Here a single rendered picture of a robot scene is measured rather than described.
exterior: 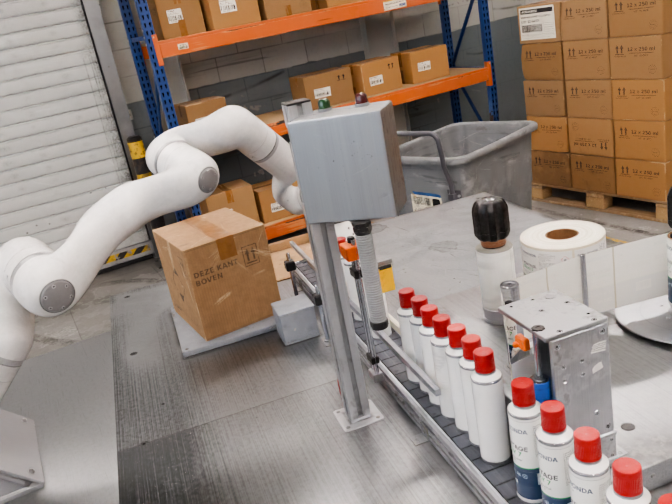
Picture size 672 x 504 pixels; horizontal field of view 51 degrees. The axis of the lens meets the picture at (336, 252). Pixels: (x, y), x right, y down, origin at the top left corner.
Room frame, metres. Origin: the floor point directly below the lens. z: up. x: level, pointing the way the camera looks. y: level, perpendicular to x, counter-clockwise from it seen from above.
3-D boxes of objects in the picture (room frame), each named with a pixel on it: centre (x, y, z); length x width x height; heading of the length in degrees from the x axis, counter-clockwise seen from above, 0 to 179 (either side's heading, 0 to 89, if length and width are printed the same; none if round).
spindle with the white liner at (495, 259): (1.52, -0.36, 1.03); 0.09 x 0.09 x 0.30
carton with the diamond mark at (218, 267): (1.95, 0.35, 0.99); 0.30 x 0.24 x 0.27; 26
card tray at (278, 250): (2.33, 0.14, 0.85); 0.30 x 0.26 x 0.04; 15
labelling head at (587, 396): (0.98, -0.31, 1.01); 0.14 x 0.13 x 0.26; 15
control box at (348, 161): (1.25, -0.05, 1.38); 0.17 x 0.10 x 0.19; 70
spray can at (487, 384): (1.01, -0.20, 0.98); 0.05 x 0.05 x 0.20
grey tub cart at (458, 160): (3.94, -0.79, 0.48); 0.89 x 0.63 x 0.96; 132
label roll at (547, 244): (1.61, -0.55, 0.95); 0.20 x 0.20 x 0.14
